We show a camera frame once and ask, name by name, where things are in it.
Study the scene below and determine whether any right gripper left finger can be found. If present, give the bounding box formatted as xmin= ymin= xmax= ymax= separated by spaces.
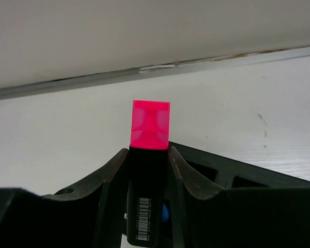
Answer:
xmin=0 ymin=149 xmax=128 ymax=247

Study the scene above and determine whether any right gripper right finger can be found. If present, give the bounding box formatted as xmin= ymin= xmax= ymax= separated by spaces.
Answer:
xmin=168 ymin=146 xmax=310 ymax=247

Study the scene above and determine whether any blue cap black highlighter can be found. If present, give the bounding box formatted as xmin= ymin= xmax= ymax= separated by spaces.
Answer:
xmin=161 ymin=203 xmax=169 ymax=223

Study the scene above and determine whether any pink cap black highlighter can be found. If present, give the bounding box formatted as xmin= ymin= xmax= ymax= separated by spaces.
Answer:
xmin=127 ymin=100 xmax=171 ymax=247

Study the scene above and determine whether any black two-compartment organizer box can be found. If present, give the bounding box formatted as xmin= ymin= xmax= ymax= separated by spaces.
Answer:
xmin=169 ymin=142 xmax=310 ymax=189

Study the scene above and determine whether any aluminium rail back edge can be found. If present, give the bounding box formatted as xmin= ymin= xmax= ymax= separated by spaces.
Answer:
xmin=0 ymin=46 xmax=310 ymax=100

